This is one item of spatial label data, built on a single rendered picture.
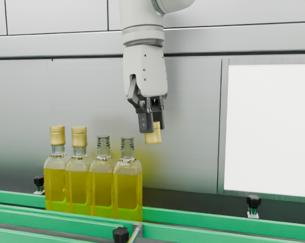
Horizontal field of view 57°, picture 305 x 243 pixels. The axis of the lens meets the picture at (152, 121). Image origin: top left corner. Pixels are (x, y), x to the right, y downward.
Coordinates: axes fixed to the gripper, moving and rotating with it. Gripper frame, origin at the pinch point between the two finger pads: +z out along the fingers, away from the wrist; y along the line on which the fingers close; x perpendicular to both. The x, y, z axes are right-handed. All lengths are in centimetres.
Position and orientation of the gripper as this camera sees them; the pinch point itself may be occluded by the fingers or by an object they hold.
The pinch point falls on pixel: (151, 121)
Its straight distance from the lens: 58.0
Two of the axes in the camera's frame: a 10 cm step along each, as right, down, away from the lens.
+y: -5.2, 1.4, -8.4
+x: 8.5, -0.3, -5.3
